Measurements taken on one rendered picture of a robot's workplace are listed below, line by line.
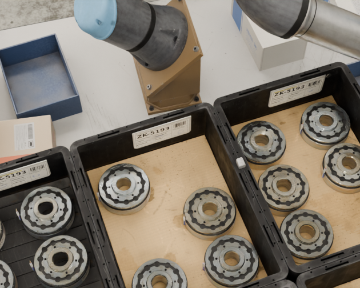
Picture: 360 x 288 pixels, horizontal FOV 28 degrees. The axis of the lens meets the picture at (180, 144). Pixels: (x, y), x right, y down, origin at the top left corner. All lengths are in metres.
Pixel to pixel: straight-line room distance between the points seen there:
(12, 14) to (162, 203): 1.62
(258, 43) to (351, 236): 0.55
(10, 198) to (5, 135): 0.20
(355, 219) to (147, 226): 0.41
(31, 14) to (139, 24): 1.39
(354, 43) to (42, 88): 0.81
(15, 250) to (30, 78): 0.52
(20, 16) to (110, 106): 1.23
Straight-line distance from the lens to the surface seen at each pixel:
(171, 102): 1.70
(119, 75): 1.79
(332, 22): 1.27
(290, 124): 1.56
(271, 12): 1.21
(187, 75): 1.62
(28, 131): 1.63
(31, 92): 1.78
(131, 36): 1.54
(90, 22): 1.51
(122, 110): 1.72
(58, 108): 1.69
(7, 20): 2.90
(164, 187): 1.46
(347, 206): 1.48
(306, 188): 1.45
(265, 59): 1.76
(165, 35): 1.59
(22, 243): 1.45
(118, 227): 1.43
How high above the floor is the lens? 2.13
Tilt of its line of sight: 59 degrees down
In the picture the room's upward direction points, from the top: 1 degrees counter-clockwise
